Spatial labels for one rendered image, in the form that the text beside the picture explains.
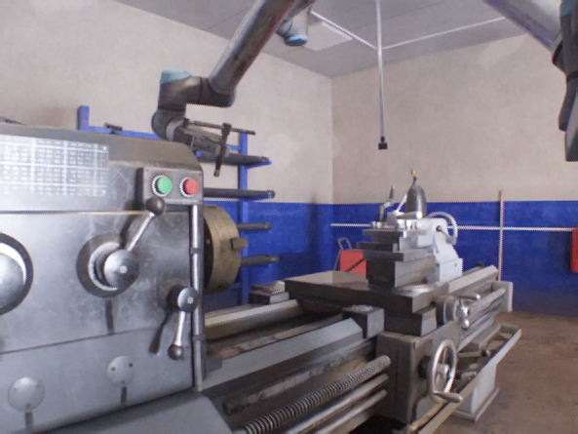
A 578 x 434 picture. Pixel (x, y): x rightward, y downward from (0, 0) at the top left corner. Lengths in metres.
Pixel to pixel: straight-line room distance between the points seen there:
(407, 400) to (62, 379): 1.01
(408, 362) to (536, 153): 4.28
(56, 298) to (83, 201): 0.16
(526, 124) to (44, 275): 5.22
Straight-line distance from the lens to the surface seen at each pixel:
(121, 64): 4.53
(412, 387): 1.37
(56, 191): 0.68
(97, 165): 0.71
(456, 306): 1.43
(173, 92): 1.25
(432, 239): 2.18
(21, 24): 4.33
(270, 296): 1.57
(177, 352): 0.72
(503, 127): 5.48
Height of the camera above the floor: 1.19
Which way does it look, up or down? level
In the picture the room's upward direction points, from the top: straight up
